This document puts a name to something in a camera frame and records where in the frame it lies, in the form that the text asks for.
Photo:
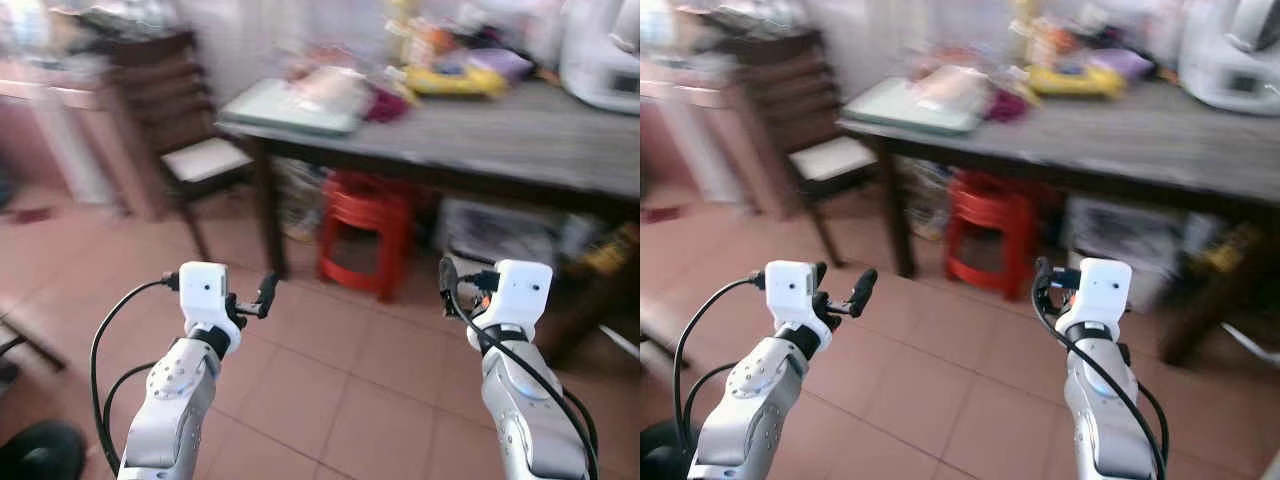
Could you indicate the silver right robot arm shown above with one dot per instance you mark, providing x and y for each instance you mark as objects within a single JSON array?
[
  {"x": 1100, "y": 400},
  {"x": 520, "y": 410}
]

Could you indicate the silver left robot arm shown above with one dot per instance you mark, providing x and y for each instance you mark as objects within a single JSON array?
[
  {"x": 750, "y": 400},
  {"x": 175, "y": 400}
]

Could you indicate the white grey storage box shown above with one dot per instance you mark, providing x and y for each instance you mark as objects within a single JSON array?
[
  {"x": 495, "y": 230},
  {"x": 1120, "y": 235}
]

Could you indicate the red plastic stool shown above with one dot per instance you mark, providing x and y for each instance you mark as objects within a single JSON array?
[
  {"x": 990, "y": 215},
  {"x": 365, "y": 215}
]

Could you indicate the yellow black object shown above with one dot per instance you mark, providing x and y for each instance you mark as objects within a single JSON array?
[
  {"x": 612, "y": 255},
  {"x": 1228, "y": 255}
]

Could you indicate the dark wooden table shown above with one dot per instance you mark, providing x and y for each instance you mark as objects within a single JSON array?
[
  {"x": 500, "y": 140},
  {"x": 1120, "y": 140}
]

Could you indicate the magenta small object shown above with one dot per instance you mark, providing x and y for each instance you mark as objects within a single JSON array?
[
  {"x": 1005, "y": 105},
  {"x": 385, "y": 105}
]

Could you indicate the pale green tray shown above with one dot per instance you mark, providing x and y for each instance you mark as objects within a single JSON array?
[
  {"x": 270, "y": 108},
  {"x": 890, "y": 105}
]

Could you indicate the dark wooden chair white cushion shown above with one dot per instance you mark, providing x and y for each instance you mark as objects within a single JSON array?
[
  {"x": 160, "y": 90},
  {"x": 790, "y": 90}
]

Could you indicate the yellow plastic toy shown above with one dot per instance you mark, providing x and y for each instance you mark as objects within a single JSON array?
[
  {"x": 1070, "y": 82},
  {"x": 450, "y": 85}
]

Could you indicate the pink cabinet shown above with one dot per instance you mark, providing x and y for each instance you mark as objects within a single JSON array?
[
  {"x": 60, "y": 140},
  {"x": 690, "y": 130}
]

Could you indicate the pale pink cloth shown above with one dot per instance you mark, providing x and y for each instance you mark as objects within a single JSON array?
[
  {"x": 330, "y": 90},
  {"x": 950, "y": 88}
]

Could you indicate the purple plastic object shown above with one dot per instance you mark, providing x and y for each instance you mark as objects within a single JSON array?
[
  {"x": 1125, "y": 63},
  {"x": 505, "y": 63}
]

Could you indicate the black robot foot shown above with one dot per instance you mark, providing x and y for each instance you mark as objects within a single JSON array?
[
  {"x": 40, "y": 455},
  {"x": 660, "y": 460}
]

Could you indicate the white kitchen appliance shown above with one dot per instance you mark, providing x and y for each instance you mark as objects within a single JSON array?
[
  {"x": 600, "y": 70},
  {"x": 1225, "y": 70}
]

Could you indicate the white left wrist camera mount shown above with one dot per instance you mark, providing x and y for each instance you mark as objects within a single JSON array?
[
  {"x": 203, "y": 293},
  {"x": 790, "y": 292}
]

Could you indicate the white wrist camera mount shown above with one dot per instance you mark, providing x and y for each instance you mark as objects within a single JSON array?
[
  {"x": 790, "y": 292},
  {"x": 203, "y": 293},
  {"x": 1105, "y": 290},
  {"x": 523, "y": 292}
]

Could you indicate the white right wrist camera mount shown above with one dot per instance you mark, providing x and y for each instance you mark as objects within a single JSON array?
[
  {"x": 1105, "y": 290},
  {"x": 523, "y": 292}
]

